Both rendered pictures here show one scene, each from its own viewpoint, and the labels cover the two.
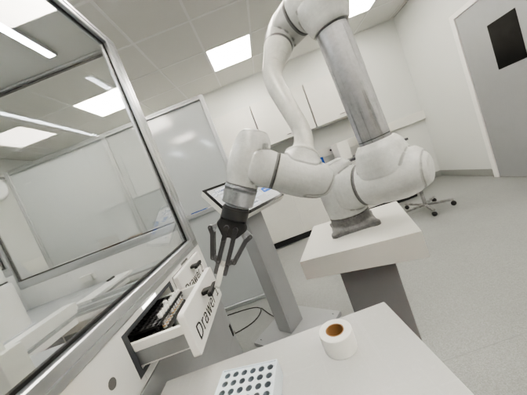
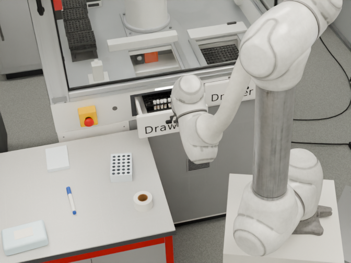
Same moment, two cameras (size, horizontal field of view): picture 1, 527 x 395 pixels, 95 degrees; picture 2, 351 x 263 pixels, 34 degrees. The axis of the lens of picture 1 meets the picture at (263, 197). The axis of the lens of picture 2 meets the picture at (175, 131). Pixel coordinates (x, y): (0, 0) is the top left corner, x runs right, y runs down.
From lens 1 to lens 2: 1.90 m
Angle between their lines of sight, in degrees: 77
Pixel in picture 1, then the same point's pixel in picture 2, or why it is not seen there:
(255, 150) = (174, 97)
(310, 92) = not seen: outside the picture
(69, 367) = (98, 92)
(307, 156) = (190, 133)
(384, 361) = (128, 220)
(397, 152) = (242, 209)
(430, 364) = (121, 236)
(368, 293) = not seen: hidden behind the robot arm
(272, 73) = not seen: hidden behind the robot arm
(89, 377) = (104, 100)
